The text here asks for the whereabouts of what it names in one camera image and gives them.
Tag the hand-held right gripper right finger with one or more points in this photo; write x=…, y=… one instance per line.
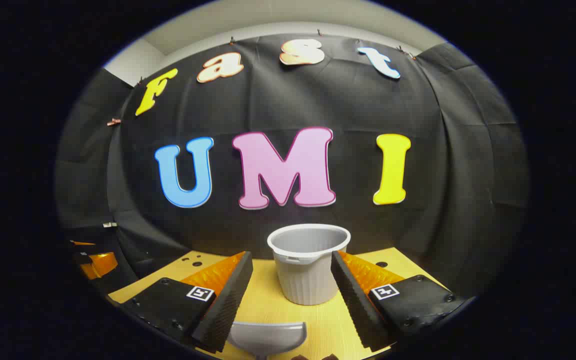
x=353, y=295

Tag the black backdrop cloth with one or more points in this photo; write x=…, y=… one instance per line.
x=348, y=100

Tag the small white cloth clip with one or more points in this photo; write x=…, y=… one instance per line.
x=109, y=225

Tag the small pink cloth clip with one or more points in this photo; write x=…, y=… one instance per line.
x=113, y=121

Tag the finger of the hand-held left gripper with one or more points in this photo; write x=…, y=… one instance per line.
x=100, y=262

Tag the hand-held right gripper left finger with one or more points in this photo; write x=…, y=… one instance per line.
x=228, y=300

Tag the grey plastic dustpan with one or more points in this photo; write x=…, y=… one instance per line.
x=268, y=335

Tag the grey ribbed garbage bin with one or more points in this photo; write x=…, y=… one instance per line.
x=308, y=280

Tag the yellow wooden desktop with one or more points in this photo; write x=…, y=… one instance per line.
x=268, y=310

